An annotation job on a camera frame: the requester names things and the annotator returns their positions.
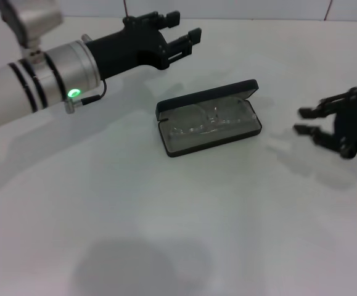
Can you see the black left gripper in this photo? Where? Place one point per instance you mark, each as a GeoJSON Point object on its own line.
{"type": "Point", "coordinates": [125, 49]}

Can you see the black glasses case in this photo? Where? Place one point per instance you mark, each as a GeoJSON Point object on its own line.
{"type": "Point", "coordinates": [203, 94]}

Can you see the clear transparent glasses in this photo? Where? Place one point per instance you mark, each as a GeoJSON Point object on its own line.
{"type": "Point", "coordinates": [212, 118]}

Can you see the small translucent wrist connector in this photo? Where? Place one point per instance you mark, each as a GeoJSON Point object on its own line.
{"type": "Point", "coordinates": [85, 38]}

